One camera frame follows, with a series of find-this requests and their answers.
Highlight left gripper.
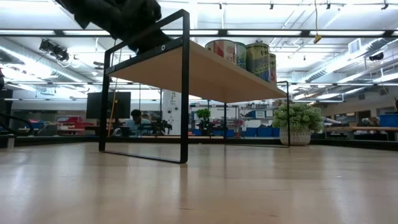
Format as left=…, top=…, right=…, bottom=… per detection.
left=55, top=0, right=172, bottom=54

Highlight red label can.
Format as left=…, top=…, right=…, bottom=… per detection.
left=204, top=39, right=239, bottom=65

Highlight green tin can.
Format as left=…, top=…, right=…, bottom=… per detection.
left=234, top=42, right=248, bottom=70

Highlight blue peas can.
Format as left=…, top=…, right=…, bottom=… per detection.
left=244, top=42, right=270, bottom=82

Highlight peaches can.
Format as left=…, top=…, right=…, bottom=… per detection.
left=267, top=52, right=277, bottom=85

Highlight person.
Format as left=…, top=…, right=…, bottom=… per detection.
left=124, top=108, right=153, bottom=138

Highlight black monitor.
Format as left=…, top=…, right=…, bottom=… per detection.
left=86, top=91, right=132, bottom=120

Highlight small dark green plant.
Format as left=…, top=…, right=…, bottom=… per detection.
left=195, top=108, right=215, bottom=136

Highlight black ceiling-mounted device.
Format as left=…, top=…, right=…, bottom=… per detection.
left=39, top=39, right=71, bottom=62

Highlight red storage bins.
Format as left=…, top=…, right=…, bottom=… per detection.
left=56, top=116, right=94, bottom=135

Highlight metal storage rack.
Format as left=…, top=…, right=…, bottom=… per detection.
left=188, top=104, right=274, bottom=138

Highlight black ceiling beam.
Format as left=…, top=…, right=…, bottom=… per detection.
left=0, top=29, right=398, bottom=39

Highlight green plant in white pot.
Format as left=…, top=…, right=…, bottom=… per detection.
left=272, top=101, right=325, bottom=146

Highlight yellow hanging tag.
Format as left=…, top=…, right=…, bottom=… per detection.
left=313, top=0, right=323, bottom=44

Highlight wooden table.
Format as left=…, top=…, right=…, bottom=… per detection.
left=323, top=126, right=398, bottom=141

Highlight black frame wooden shelf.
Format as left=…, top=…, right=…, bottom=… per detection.
left=98, top=8, right=291, bottom=165

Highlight yellow hanging rope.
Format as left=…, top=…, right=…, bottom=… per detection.
left=107, top=39, right=124, bottom=138

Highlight black curved cable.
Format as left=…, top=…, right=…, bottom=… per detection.
left=0, top=112, right=35, bottom=136

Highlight black table edge rail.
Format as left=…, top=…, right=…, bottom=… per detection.
left=14, top=136, right=398, bottom=152

